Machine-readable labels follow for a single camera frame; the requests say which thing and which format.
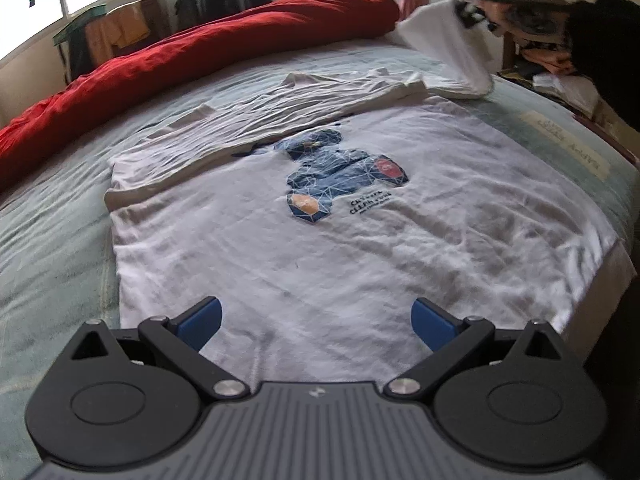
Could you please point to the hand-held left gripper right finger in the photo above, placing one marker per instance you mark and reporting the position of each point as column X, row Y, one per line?
column 432, row 325

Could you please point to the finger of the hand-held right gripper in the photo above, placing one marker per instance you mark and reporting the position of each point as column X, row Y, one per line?
column 470, row 16

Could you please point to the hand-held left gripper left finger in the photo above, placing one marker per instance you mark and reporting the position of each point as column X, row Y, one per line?
column 202, row 322

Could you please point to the white printed t-shirt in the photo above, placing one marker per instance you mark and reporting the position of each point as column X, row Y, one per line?
column 350, row 260

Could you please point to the pile of clothes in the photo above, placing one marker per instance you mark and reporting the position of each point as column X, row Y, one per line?
column 555, row 70

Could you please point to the red quilt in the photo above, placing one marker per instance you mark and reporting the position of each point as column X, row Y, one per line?
column 175, row 60

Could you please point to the olive hanging bag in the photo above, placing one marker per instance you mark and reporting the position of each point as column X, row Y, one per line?
column 185, row 12

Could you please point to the black hanging bag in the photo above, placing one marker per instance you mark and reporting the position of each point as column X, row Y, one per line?
column 77, row 60

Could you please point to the green flat box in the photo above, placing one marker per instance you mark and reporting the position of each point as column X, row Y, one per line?
column 80, row 22

